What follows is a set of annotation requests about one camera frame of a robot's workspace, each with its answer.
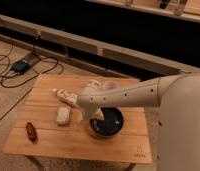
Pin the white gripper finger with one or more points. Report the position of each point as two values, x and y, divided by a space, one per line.
60 93

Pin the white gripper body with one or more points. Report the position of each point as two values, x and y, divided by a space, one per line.
84 100

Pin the red pepper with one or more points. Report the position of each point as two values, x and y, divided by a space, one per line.
31 131

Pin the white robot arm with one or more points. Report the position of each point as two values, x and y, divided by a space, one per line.
177 96

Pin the dark ceramic bowl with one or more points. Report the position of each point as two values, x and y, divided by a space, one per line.
111 124

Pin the white sponge block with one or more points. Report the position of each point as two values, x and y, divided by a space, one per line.
63 115

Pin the wooden folding table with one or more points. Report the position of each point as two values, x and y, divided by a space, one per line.
75 140

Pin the long wooden beam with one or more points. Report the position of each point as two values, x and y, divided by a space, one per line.
117 53

